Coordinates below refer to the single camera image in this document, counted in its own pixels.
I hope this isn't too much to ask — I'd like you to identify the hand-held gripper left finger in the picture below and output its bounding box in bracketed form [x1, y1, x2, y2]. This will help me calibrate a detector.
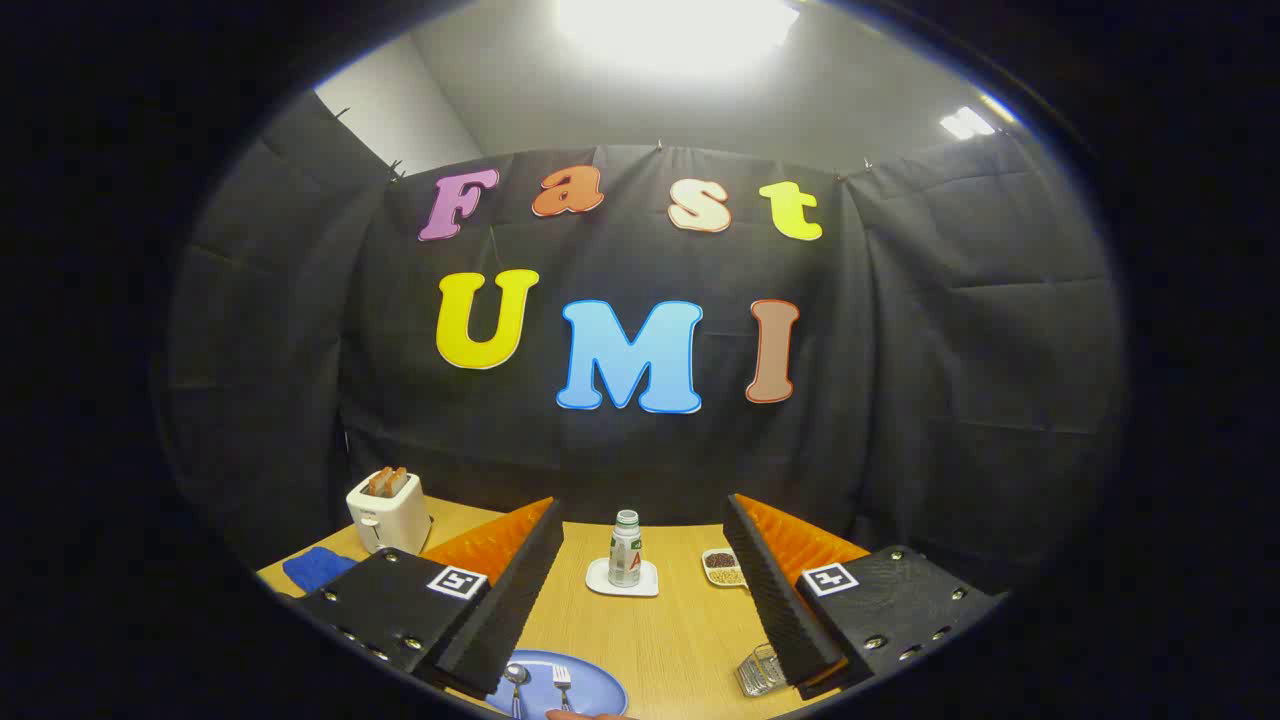
[290, 497, 566, 701]

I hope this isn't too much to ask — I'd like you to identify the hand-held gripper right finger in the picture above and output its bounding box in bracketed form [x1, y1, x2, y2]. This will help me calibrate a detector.
[722, 493, 1006, 701]

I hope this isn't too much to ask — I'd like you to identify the white divided dish of beans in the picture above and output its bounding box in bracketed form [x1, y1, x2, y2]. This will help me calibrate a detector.
[701, 548, 749, 589]

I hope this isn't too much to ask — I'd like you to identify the blue plate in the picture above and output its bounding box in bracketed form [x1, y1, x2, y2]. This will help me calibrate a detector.
[487, 650, 629, 720]

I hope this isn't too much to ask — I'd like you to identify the white plastic bottle green cap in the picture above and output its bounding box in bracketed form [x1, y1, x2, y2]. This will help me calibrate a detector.
[608, 510, 643, 588]

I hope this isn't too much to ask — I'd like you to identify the white coaster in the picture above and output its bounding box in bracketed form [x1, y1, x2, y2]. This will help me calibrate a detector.
[585, 557, 660, 599]

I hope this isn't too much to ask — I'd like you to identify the white toaster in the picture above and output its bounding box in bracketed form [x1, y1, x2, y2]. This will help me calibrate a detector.
[346, 466, 433, 557]

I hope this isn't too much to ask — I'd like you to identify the blue folded towel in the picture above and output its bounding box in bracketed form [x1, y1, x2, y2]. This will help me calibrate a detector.
[282, 546, 359, 595]

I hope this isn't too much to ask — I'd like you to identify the small ceiling light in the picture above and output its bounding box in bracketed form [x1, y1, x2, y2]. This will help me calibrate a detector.
[938, 105, 998, 141]

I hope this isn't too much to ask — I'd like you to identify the large ceiling light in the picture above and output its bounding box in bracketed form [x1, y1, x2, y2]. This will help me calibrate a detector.
[550, 0, 801, 76]

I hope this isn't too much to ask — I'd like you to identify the metal wire cutlery basket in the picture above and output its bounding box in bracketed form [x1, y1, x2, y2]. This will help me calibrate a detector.
[735, 643, 791, 699]

